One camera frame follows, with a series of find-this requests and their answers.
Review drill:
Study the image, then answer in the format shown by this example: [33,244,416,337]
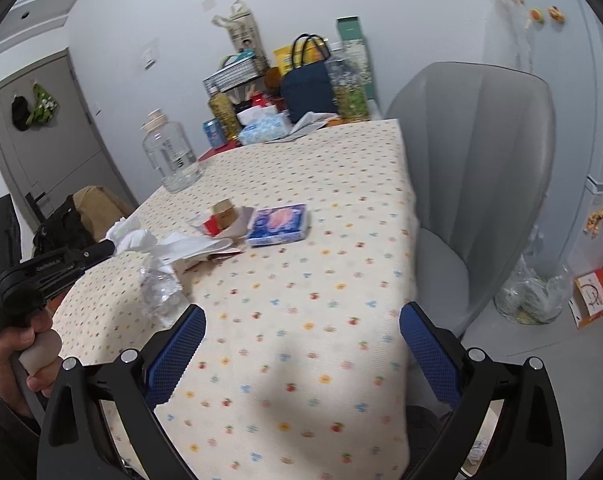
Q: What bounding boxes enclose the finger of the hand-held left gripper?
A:
[64,239,117,266]

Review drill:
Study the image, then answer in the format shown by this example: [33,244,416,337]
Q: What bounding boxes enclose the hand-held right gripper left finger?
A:
[36,304,207,480]

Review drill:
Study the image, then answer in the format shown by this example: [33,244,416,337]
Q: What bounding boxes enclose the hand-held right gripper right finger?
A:
[399,301,567,480]

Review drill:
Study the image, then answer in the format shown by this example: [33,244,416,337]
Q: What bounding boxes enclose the white tissue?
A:
[105,216,157,256]

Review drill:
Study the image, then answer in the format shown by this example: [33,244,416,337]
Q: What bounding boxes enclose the clear plastic wrap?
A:
[138,255,190,328]

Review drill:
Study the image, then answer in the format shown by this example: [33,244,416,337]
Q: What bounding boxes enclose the white paper sheet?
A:
[156,232,235,266]

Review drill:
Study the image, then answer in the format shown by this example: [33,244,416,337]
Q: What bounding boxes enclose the small cardboard box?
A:
[210,199,238,231]

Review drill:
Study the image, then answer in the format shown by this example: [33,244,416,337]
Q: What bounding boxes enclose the blue pink tissue pack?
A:
[246,203,311,247]

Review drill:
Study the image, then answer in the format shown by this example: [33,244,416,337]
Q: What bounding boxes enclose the person's left forearm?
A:
[0,385,45,480]

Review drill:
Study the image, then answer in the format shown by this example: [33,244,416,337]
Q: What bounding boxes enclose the person's left hand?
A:
[0,307,62,418]

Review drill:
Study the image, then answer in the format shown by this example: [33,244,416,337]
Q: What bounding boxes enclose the black bag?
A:
[32,195,97,261]

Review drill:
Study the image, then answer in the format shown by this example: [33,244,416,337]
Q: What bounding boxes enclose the brown bag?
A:
[72,186,135,226]

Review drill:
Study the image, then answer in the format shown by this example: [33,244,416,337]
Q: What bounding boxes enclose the black chair back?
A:
[0,194,22,271]

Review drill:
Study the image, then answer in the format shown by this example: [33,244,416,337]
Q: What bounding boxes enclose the grey door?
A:
[0,49,140,221]

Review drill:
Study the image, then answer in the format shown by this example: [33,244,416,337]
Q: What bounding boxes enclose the clear glass jar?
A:
[142,109,206,194]

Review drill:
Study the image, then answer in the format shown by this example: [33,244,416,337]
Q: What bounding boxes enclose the clear plastic bag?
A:
[495,255,575,326]

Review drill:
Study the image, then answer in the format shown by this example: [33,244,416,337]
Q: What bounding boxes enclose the red mat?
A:
[196,142,242,162]

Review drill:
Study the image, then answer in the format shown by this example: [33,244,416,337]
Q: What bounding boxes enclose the green cloth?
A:
[26,81,60,126]

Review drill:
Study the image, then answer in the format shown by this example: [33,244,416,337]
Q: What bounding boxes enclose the blue can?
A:
[202,119,227,150]

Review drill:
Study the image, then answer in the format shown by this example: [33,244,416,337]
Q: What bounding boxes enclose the orange white box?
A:
[569,269,603,330]

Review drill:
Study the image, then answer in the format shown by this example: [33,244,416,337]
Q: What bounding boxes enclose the olive oil bottle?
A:
[206,86,240,142]

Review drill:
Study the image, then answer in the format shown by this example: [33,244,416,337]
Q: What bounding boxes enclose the grey shell chair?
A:
[384,61,556,338]

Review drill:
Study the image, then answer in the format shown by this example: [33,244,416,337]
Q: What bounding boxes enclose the blue tissue box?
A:
[236,109,293,147]

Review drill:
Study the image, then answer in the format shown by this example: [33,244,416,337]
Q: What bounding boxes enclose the yellow letter magnets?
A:
[584,200,603,236]

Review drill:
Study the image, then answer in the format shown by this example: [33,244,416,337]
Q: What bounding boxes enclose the red box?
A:
[234,91,277,111]

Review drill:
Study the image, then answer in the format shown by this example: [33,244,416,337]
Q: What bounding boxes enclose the white cloth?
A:
[286,111,342,136]

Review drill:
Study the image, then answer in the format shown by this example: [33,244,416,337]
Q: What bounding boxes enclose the navy tote bag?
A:
[280,34,338,126]

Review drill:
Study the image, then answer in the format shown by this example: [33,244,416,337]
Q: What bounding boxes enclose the beige paper carton bag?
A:
[212,0,265,61]

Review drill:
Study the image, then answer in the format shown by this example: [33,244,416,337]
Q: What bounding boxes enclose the yellow bag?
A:
[273,42,331,78]

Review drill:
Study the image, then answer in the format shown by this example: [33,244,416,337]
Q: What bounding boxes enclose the clear plastic bottle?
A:
[324,41,371,123]

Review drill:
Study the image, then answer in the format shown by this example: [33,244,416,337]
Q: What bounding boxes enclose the white refrigerator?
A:
[484,0,603,281]

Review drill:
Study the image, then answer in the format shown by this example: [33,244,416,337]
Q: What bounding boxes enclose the tall green box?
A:
[335,16,377,101]

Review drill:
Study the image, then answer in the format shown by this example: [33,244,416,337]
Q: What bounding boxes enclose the wall switch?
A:
[140,40,161,71]

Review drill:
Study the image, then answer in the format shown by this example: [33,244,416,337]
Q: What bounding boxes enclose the wire basket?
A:
[203,54,270,95]

